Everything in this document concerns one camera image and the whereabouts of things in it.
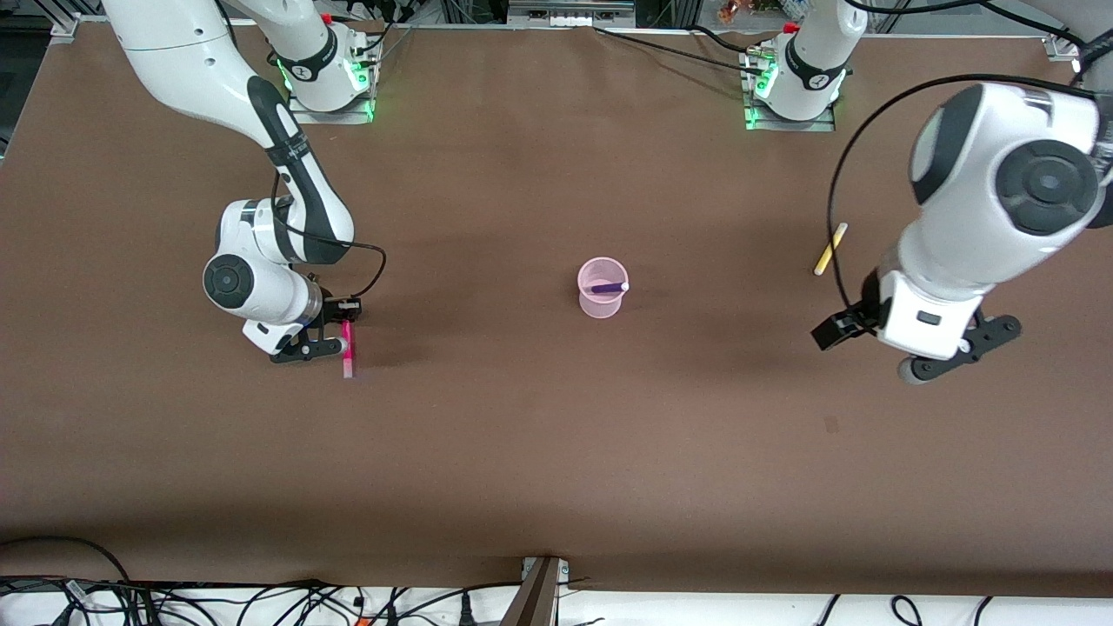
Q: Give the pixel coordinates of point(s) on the metal table corner bracket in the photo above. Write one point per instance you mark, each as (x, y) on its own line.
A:
(67, 28)
(1065, 48)

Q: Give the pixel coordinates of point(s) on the purple pen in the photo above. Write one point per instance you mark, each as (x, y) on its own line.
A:
(609, 287)

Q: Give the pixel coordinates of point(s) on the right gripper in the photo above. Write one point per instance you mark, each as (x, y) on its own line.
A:
(335, 309)

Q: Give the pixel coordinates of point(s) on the pink pen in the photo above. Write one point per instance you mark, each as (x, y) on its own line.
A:
(349, 352)

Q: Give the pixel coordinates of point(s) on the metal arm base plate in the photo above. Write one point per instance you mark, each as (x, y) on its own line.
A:
(796, 126)
(335, 117)

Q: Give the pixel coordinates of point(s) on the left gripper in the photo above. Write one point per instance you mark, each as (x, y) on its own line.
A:
(842, 328)

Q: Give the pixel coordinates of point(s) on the white power strip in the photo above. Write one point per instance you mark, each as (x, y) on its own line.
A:
(565, 17)

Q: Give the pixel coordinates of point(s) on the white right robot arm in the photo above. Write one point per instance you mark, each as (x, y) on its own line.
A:
(191, 52)

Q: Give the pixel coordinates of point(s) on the yellow pen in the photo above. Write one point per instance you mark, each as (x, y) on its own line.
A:
(830, 249)

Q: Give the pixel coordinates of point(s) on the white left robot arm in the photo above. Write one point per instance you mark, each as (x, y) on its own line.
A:
(1000, 174)

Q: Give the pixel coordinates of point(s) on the pink pen holder cup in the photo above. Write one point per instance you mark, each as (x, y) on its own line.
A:
(600, 306)

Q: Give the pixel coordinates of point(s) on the aluminium frame post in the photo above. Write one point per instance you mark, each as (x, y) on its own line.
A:
(535, 600)

